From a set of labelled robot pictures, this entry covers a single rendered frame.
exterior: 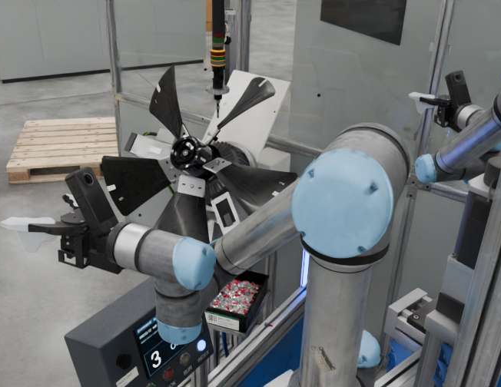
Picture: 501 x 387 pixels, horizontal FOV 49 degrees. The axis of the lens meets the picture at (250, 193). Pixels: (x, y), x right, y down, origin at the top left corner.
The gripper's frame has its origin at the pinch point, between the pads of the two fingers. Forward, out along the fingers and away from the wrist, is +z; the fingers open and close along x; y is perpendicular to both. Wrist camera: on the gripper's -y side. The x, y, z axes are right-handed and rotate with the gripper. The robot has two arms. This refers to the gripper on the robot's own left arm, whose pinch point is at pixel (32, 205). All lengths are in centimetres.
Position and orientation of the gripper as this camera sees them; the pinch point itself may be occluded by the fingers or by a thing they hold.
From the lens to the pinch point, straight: 104.8
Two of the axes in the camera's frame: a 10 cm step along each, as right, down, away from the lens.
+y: -0.8, 9.3, 3.5
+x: 4.1, -2.9, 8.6
